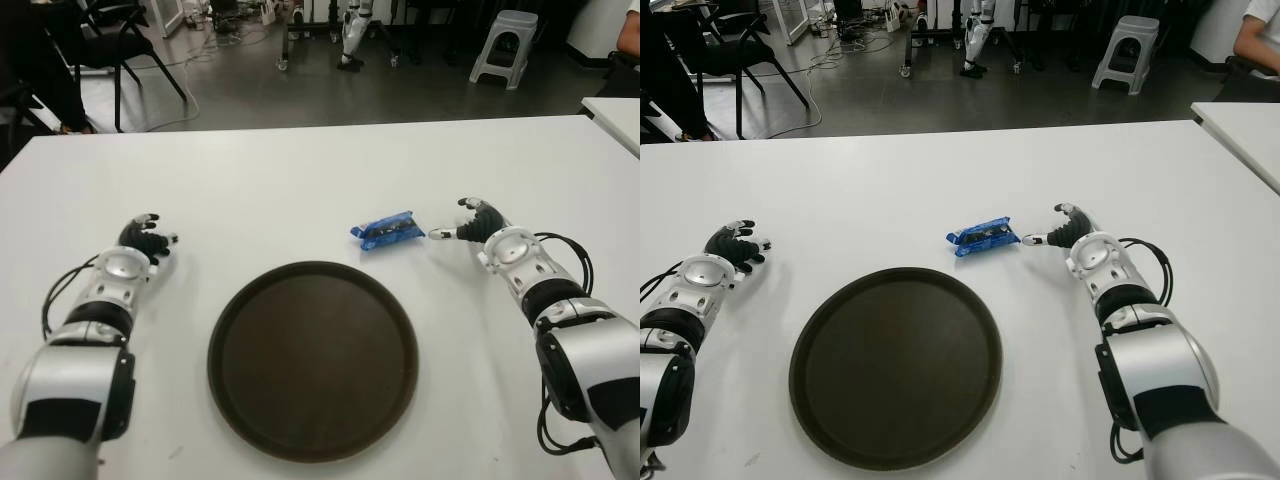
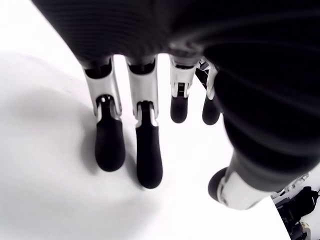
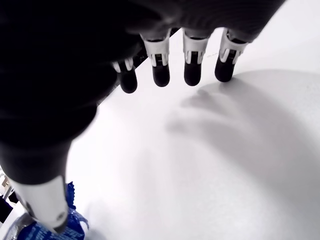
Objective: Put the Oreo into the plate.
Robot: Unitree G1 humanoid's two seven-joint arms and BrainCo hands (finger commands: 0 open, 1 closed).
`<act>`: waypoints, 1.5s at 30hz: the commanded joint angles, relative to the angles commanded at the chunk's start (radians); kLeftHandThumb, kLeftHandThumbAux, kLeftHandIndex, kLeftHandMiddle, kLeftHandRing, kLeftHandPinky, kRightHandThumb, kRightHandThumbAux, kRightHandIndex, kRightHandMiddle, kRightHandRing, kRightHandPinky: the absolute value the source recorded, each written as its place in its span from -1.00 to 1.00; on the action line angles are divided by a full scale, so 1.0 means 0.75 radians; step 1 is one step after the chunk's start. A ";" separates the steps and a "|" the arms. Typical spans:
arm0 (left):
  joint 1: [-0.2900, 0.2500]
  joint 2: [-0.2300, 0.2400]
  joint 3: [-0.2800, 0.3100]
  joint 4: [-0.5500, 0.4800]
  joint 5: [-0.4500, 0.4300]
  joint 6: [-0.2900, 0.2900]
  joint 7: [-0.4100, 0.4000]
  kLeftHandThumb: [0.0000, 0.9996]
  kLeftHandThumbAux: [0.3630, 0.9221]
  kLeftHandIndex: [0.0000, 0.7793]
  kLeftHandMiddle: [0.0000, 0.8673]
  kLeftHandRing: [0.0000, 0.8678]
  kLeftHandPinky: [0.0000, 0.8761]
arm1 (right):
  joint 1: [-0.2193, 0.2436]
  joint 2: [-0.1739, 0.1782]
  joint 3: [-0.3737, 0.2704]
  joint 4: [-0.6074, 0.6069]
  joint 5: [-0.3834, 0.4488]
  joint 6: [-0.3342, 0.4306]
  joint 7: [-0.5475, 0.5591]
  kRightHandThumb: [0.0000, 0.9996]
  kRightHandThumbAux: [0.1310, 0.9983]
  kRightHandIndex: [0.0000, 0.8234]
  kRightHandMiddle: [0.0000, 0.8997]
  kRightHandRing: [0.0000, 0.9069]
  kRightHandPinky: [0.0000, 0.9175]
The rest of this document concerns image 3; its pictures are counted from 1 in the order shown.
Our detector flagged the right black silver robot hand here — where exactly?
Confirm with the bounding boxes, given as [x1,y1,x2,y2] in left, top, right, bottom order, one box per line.
[0,0,287,235]

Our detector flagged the blue Oreo cookie package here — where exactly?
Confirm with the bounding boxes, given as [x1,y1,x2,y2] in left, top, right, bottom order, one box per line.
[7,181,90,240]

